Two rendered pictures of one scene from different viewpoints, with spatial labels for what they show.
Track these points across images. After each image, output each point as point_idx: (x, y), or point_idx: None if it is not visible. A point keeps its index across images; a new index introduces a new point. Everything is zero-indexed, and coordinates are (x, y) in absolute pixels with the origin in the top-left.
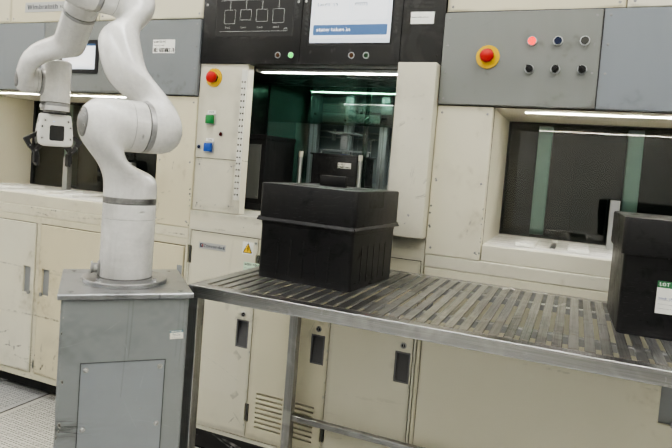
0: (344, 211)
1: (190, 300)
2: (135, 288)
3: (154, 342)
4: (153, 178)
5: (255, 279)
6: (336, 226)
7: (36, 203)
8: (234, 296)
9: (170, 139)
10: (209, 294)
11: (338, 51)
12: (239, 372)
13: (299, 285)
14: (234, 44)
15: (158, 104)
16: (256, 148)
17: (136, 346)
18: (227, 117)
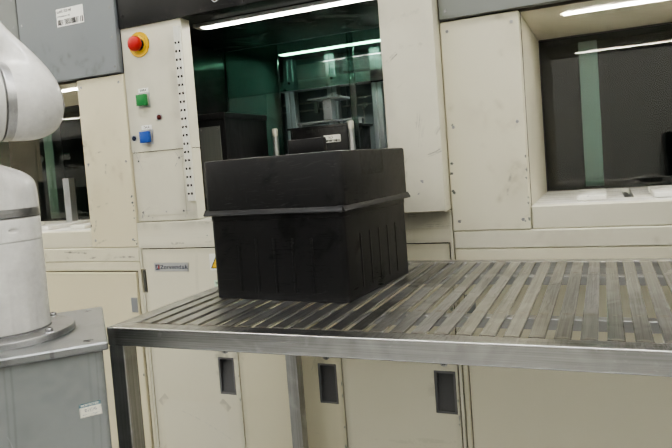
0: (324, 183)
1: (113, 351)
2: (16, 347)
3: (56, 427)
4: (27, 176)
5: (212, 304)
6: (316, 207)
7: None
8: (174, 336)
9: (43, 113)
10: (138, 338)
11: None
12: (231, 427)
13: (276, 303)
14: None
15: (17, 63)
16: (214, 132)
17: (27, 438)
18: (164, 93)
